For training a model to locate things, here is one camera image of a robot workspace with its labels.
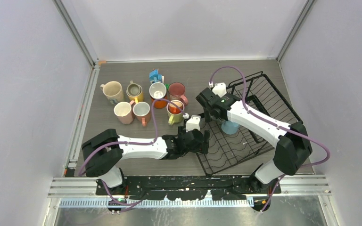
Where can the small beige cup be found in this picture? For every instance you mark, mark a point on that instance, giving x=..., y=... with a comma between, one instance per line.
x=133, y=89

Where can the light pink mug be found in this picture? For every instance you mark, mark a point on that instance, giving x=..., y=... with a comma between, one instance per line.
x=124, y=112

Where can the orange mug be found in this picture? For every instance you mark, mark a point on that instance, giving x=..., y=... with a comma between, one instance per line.
x=159, y=103

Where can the light blue faceted mug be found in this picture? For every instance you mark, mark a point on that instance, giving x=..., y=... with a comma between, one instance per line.
x=229, y=127

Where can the black wire dish rack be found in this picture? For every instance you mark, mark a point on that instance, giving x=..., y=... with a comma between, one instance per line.
x=250, y=137

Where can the small orange cup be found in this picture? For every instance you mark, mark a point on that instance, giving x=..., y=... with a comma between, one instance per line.
x=175, y=107

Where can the salmon pink mug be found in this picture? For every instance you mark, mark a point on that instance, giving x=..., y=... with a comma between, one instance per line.
x=142, y=111

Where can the blue white toy house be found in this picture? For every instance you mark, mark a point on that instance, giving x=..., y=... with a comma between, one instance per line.
x=155, y=76

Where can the lime green mug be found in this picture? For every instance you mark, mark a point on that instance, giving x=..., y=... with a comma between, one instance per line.
x=174, y=118

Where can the yellow mug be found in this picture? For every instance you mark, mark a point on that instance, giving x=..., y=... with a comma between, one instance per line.
x=136, y=98

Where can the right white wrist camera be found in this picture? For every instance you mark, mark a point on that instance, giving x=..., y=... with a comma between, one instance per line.
x=217, y=89

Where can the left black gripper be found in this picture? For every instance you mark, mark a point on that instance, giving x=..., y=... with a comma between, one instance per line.
x=202, y=148

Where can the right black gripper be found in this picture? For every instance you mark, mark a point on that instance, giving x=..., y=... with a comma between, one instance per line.
x=207, y=117

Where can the aluminium rail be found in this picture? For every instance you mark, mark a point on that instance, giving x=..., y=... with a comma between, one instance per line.
x=180, y=191

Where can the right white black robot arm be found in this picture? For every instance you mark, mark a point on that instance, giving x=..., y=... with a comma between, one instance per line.
x=292, y=148

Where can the cream patterned mug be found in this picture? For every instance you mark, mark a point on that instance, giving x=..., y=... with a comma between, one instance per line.
x=113, y=91

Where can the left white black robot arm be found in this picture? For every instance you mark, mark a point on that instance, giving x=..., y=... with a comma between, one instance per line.
x=103, y=151

